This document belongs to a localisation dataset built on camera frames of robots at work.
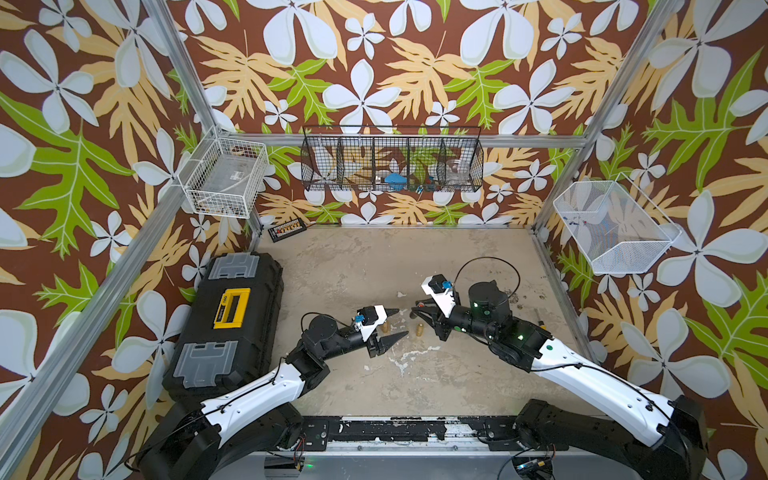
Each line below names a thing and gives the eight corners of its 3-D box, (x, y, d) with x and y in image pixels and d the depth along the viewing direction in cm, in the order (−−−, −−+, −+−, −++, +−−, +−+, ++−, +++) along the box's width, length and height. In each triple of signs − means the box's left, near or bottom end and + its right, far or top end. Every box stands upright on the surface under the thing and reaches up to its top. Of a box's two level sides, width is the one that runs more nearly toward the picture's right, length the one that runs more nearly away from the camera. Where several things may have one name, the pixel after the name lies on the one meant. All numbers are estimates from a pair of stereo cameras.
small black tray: (273, 243, 118) (271, 239, 116) (268, 232, 122) (266, 228, 120) (306, 230, 122) (305, 226, 121) (301, 220, 126) (299, 216, 124)
